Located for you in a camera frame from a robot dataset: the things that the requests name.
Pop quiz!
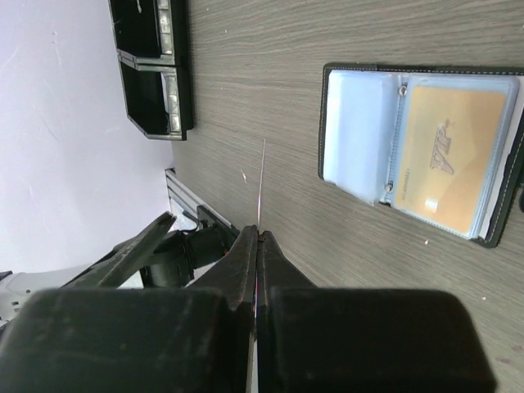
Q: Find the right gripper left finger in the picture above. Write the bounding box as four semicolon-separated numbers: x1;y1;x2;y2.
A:
1;226;258;392

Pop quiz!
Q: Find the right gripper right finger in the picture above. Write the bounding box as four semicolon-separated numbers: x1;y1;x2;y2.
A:
257;231;498;392

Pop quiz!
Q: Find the black leather card holder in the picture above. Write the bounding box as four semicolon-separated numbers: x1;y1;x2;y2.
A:
318;63;523;248

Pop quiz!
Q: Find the gold VIP card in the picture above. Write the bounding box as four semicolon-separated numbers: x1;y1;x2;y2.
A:
392;85;508;238

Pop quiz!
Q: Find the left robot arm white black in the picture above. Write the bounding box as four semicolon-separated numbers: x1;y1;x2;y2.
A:
1;206;239;329

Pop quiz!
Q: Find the black compartment tray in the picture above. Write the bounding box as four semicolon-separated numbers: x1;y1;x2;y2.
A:
108;0;195;141

